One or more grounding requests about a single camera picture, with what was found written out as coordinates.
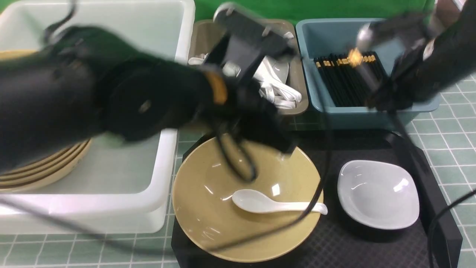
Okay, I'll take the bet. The pile of white spoons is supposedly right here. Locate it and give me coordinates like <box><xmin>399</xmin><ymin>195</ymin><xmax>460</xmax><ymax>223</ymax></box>
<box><xmin>188</xmin><ymin>32</ymin><xmax>302</xmax><ymax>110</ymax></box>

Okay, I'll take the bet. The olive brown plastic bin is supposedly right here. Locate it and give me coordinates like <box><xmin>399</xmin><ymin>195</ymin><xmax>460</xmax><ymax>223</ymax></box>
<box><xmin>189</xmin><ymin>19</ymin><xmax>308</xmax><ymax>130</ymax></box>

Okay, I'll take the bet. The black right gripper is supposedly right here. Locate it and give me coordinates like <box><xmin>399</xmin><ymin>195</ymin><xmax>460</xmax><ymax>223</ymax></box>
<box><xmin>355</xmin><ymin>13</ymin><xmax>439</xmax><ymax>112</ymax></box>

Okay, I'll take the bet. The green fabric backdrop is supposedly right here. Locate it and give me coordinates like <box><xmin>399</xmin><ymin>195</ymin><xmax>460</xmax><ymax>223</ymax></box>
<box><xmin>0</xmin><ymin>0</ymin><xmax>435</xmax><ymax>26</ymax></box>

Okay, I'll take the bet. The black chopstick gold band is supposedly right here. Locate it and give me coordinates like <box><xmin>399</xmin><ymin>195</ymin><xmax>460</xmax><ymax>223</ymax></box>
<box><xmin>347</xmin><ymin>48</ymin><xmax>379</xmax><ymax>92</ymax></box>

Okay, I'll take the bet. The white square sauce dish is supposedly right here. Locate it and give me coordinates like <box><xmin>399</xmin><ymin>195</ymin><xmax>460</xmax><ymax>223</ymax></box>
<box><xmin>337</xmin><ymin>160</ymin><xmax>420</xmax><ymax>230</ymax></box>

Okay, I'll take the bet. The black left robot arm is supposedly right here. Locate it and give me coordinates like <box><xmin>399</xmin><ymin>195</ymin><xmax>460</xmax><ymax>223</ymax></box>
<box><xmin>0</xmin><ymin>1</ymin><xmax>296</xmax><ymax>178</ymax></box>

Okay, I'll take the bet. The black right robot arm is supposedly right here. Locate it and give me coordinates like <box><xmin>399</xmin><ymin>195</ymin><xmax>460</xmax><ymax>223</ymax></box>
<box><xmin>347</xmin><ymin>0</ymin><xmax>476</xmax><ymax>111</ymax></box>

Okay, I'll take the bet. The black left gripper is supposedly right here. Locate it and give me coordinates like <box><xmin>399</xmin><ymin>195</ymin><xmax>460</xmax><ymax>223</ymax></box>
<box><xmin>203</xmin><ymin>2</ymin><xmax>297</xmax><ymax>154</ymax></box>

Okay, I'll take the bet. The yellow noodle bowl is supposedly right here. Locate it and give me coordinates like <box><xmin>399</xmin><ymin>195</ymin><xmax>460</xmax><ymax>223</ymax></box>
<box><xmin>172</xmin><ymin>136</ymin><xmax>332</xmax><ymax>268</ymax></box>

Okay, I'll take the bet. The bundle of black chopsticks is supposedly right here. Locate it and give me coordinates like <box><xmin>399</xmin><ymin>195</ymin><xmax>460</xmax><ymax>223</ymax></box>
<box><xmin>314</xmin><ymin>53</ymin><xmax>370</xmax><ymax>107</ymax></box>

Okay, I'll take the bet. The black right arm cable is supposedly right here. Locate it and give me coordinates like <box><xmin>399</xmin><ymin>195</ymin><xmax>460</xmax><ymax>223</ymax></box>
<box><xmin>387</xmin><ymin>112</ymin><xmax>476</xmax><ymax>268</ymax></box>

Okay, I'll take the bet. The blue plastic bin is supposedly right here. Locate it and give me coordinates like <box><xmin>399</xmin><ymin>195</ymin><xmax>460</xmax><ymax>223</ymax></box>
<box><xmin>295</xmin><ymin>19</ymin><xmax>439</xmax><ymax>130</ymax></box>

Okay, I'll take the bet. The green checked tablecloth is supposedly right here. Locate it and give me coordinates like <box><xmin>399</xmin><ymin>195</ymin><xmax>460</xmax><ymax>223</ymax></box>
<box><xmin>1</xmin><ymin>75</ymin><xmax>476</xmax><ymax>268</ymax></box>

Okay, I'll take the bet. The large white plastic bin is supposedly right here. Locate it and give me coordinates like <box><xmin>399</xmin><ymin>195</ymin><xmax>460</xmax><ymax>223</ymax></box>
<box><xmin>1</xmin><ymin>0</ymin><xmax>195</xmax><ymax>233</ymax></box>

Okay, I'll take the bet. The white ceramic soup spoon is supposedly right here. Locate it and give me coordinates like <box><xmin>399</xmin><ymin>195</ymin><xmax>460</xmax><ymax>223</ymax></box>
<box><xmin>231</xmin><ymin>189</ymin><xmax>310</xmax><ymax>214</ymax></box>

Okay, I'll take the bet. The black plastic serving tray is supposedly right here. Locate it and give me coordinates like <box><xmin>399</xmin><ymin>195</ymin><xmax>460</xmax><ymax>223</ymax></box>
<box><xmin>171</xmin><ymin>130</ymin><xmax>447</xmax><ymax>268</ymax></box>

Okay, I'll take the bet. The stack of yellow bowls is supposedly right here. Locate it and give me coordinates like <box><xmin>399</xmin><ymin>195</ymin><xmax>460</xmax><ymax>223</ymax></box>
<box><xmin>1</xmin><ymin>50</ymin><xmax>95</xmax><ymax>193</ymax></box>

